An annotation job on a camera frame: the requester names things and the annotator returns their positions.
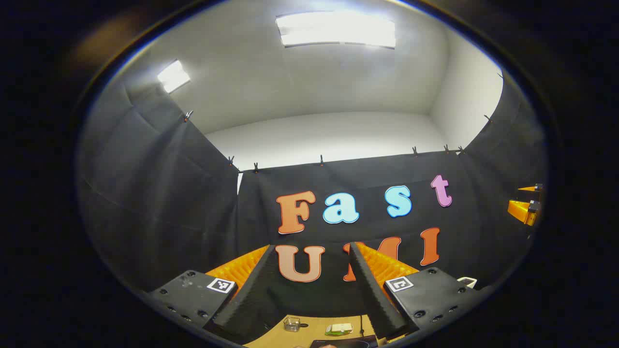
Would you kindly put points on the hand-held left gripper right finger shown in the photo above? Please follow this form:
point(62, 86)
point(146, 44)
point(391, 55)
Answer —
point(375, 299)

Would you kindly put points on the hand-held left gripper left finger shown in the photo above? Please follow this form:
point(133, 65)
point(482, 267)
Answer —
point(246, 299)

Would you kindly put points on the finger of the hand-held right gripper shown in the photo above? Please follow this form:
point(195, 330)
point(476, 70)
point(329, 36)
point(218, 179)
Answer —
point(529, 188)
point(520, 210)

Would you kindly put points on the black induction cooktop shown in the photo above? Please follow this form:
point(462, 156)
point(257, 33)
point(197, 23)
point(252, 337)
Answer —
point(346, 342)

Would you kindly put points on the sandwich with lettuce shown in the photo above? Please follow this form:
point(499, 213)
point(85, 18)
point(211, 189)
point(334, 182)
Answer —
point(339, 328)

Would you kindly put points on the black backdrop cloth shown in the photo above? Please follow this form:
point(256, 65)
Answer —
point(169, 193)

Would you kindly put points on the row of black cloth clips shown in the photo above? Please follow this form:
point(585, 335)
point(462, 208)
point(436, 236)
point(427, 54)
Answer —
point(187, 116)

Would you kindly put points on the small ceiling light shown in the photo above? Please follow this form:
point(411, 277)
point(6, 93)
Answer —
point(173, 76)

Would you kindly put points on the large rectangular ceiling light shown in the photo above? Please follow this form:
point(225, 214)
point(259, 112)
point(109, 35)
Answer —
point(336, 29)

